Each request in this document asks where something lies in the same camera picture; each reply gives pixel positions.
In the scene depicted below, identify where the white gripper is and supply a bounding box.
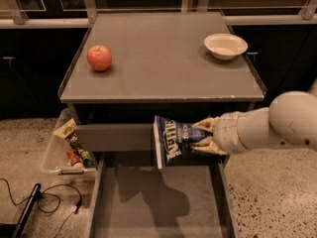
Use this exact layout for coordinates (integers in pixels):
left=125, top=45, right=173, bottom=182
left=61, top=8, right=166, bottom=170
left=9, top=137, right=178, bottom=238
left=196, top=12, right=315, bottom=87
left=190, top=112, right=248, bottom=155

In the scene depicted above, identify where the blue Kettle chip bag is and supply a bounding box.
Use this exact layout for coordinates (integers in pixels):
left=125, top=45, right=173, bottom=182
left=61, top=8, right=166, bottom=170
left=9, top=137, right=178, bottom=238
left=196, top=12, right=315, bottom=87
left=154, top=116, right=212, bottom=169

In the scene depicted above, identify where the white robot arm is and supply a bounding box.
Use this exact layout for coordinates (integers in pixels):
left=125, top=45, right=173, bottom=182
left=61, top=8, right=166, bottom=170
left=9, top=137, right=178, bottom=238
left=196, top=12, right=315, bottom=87
left=190, top=83, right=317, bottom=155

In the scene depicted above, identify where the grey top drawer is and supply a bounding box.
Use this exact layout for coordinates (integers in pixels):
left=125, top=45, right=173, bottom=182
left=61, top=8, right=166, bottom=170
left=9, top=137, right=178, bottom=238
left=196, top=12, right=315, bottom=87
left=75, top=124, right=156, bottom=152

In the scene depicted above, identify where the grey open middle drawer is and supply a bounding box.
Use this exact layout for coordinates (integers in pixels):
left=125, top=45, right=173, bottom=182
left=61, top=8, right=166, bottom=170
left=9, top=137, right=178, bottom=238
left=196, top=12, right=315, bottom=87
left=85, top=152, right=241, bottom=238

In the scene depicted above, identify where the green snack bag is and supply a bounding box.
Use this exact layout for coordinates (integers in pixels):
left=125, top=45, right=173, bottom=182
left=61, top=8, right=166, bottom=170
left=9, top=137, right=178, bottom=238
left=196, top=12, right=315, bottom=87
left=66, top=134, right=94, bottom=168

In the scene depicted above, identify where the white bowl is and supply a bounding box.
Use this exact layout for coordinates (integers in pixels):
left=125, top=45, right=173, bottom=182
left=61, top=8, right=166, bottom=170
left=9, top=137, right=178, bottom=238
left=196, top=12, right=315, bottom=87
left=204, top=33, right=248, bottom=60

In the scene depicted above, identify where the grey cabinet with glass top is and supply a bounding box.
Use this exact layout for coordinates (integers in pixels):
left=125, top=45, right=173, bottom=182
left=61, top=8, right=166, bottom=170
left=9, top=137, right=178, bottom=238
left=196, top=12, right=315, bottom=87
left=58, top=12, right=265, bottom=115

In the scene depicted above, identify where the red apple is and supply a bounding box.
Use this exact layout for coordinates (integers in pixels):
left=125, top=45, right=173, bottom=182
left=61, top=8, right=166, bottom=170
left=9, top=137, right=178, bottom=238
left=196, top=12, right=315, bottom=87
left=86, top=46, right=112, bottom=71

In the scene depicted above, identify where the red snack item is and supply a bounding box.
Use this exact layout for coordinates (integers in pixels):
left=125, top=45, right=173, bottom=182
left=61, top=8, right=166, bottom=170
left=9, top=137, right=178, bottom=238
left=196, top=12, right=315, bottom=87
left=66, top=150, right=84, bottom=168

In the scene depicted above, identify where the tan snack packet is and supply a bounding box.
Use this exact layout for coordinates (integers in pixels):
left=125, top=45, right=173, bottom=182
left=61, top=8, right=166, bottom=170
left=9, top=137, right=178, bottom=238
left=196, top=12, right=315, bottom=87
left=53, top=118, right=76, bottom=139

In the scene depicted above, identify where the clear plastic storage bin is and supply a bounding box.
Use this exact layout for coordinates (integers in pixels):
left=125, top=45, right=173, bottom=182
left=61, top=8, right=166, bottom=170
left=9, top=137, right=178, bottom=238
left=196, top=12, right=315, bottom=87
left=41, top=109, right=96, bottom=182

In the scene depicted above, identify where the black flat device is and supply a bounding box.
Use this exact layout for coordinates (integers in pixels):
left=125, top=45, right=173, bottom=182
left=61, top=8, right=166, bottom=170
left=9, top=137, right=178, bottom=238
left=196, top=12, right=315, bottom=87
left=0, top=183, right=42, bottom=238

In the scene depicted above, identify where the black cable on floor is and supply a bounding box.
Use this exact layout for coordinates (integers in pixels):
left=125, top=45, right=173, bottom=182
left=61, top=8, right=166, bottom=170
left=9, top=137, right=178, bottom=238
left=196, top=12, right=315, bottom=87
left=0, top=178, right=83, bottom=238

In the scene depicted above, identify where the metal railing frame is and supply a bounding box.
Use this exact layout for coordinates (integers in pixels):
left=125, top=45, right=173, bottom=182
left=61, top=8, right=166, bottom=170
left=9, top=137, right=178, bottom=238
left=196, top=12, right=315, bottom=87
left=0, top=0, right=317, bottom=29

